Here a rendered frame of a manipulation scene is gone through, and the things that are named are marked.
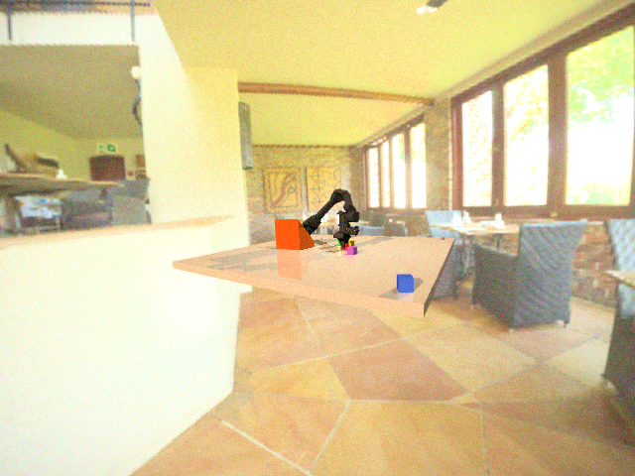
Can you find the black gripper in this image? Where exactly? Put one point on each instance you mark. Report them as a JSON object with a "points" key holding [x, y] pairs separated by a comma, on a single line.
{"points": [[341, 236]]}

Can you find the blue cube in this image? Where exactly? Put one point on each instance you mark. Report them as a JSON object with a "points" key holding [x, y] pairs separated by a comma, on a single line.
{"points": [[405, 283]]}

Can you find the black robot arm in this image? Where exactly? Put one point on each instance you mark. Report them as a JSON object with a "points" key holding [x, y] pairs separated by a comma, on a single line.
{"points": [[351, 215]]}

